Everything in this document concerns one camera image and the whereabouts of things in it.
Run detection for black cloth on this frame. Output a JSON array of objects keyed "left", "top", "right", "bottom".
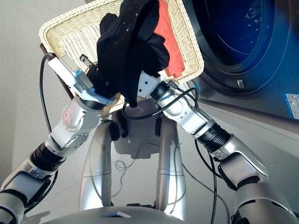
[{"left": 96, "top": 0, "right": 170, "bottom": 108}]

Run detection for pale woven basket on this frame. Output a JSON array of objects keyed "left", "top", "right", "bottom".
[{"left": 38, "top": 0, "right": 205, "bottom": 115}]

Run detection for grey washing machine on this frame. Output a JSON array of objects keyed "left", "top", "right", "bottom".
[{"left": 182, "top": 0, "right": 299, "bottom": 124}]

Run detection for dark brown wooden stand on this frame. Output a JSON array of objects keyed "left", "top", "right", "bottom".
[{"left": 39, "top": 43, "right": 75, "bottom": 101}]

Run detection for orange-red cloth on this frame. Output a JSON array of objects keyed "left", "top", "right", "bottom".
[{"left": 153, "top": 0, "right": 186, "bottom": 79}]

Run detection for silver robot torso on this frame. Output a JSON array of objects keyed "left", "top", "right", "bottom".
[{"left": 48, "top": 205, "right": 187, "bottom": 224}]

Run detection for energy label sticker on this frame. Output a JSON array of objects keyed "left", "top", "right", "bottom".
[{"left": 285, "top": 93, "right": 299, "bottom": 120}]

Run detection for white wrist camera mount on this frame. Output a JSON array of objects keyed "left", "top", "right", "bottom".
[
  {"left": 136, "top": 71, "right": 166, "bottom": 98},
  {"left": 48, "top": 55, "right": 115, "bottom": 105}
]

